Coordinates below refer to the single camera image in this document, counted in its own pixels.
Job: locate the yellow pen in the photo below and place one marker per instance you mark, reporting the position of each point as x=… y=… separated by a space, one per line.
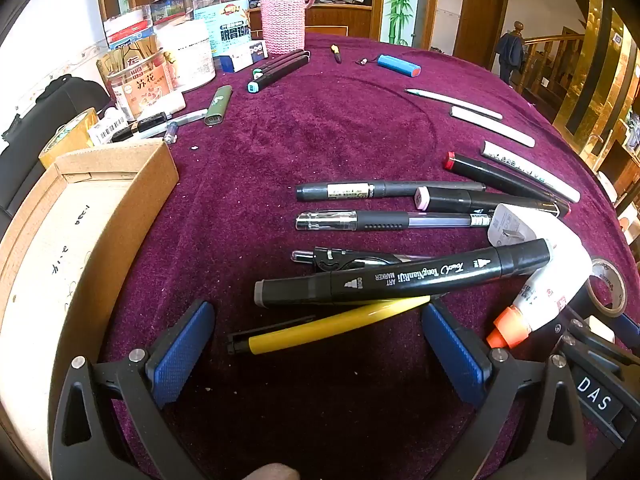
x=325 y=327

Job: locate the black white pen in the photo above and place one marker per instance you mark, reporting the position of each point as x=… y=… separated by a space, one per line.
x=140 y=126

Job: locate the black marker grey cap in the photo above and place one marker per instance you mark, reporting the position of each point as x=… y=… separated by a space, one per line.
x=400 y=275

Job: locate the wooden door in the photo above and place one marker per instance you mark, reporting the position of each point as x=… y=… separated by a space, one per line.
x=480 y=15

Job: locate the pink knitted bottle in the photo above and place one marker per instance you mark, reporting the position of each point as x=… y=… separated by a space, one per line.
x=284 y=15

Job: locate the white charger plug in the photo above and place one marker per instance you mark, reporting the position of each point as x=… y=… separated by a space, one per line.
x=515 y=225

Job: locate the blue white small box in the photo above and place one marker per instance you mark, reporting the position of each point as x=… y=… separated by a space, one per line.
x=242 y=57

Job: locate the black clip pen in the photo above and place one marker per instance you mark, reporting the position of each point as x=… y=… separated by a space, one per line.
x=340 y=258

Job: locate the white plastic tub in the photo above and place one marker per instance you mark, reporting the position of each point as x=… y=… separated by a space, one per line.
x=187 y=55

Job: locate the short white pen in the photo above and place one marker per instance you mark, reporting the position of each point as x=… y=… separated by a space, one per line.
x=490 y=125

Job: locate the black marker teal cap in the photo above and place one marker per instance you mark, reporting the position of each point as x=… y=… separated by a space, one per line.
x=277 y=61

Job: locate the white barcode packet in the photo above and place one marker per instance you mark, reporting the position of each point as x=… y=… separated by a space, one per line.
x=107 y=127

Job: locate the clear jar blue label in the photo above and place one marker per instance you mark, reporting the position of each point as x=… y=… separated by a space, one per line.
x=222 y=20

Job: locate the silver pen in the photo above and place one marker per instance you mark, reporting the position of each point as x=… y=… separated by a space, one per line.
x=187 y=117

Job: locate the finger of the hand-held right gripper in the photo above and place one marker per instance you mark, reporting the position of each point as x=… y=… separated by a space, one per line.
x=627 y=345

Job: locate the grey black pen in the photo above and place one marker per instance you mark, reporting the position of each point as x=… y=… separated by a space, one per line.
x=350 y=191

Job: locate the green lighter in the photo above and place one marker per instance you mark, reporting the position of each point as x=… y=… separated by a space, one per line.
x=218 y=105

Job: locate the small clear blue bottle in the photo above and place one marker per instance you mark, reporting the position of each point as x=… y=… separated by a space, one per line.
x=171 y=132

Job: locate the three black teal-capped markers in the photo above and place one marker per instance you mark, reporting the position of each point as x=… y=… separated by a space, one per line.
x=280 y=74

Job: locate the white eraser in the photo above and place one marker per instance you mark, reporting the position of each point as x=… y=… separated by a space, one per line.
x=165 y=105

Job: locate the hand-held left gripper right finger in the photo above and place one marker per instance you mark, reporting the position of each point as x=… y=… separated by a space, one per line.
x=452 y=355

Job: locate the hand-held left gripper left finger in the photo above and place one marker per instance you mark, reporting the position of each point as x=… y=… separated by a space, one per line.
x=182 y=355

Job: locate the shallow cardboard box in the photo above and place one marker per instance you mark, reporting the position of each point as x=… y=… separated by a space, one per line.
x=50 y=285

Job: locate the black tape roll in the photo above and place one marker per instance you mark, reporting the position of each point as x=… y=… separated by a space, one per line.
x=620 y=287

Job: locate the white printed marker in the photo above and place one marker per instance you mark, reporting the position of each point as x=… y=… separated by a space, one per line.
x=525 y=167

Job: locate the black sofa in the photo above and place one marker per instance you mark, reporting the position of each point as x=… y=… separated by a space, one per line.
x=45 y=110

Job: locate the clear jar red white label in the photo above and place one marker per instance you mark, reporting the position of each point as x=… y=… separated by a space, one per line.
x=127 y=27

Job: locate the black marker pink cap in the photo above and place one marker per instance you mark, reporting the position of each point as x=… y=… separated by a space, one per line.
x=450 y=199

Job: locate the glass jar orange label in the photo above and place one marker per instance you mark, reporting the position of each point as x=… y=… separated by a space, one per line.
x=142 y=87

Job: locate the thin white pen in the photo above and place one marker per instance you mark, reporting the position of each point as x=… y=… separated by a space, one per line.
x=450 y=101

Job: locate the wooden staircase railing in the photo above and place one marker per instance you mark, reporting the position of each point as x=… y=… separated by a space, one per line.
x=555 y=60

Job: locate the black marker red cap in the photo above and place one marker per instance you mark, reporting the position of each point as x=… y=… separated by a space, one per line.
x=480 y=167

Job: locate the yellow tape roll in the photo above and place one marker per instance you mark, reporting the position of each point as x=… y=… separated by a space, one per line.
x=70 y=135

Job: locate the blue lighter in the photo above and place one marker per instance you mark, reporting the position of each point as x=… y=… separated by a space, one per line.
x=397 y=65

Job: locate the white glue bottle orange cap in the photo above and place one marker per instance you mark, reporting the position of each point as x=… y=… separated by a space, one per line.
x=550 y=295

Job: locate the clear gel pen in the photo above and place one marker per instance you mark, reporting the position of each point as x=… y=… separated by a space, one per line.
x=380 y=220

